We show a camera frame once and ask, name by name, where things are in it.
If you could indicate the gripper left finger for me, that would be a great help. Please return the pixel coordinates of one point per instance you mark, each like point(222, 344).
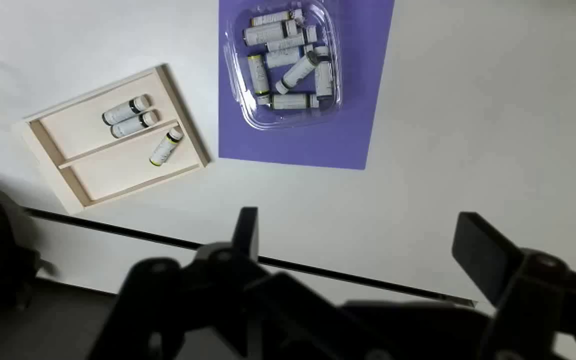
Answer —
point(148, 305)

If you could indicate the clear plastic container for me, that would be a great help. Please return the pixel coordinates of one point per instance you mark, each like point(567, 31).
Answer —
point(288, 116)

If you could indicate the small white bottle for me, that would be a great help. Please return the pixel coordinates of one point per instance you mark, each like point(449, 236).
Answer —
point(270, 18)
point(288, 44)
point(324, 80)
point(282, 58)
point(263, 34)
point(290, 101)

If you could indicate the white bottle with black band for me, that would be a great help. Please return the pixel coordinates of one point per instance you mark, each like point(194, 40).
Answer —
point(120, 112)
point(297, 73)
point(130, 126)

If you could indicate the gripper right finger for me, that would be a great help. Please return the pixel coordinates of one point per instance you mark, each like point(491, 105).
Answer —
point(533, 295)

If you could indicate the purple sheet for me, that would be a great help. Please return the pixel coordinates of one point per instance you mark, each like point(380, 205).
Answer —
point(308, 145)

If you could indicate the white bottle with yellow band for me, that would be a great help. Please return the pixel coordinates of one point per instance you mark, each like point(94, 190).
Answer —
point(164, 149)
point(258, 75)

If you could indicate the light wooden tray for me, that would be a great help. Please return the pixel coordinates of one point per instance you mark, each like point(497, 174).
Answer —
point(118, 160)

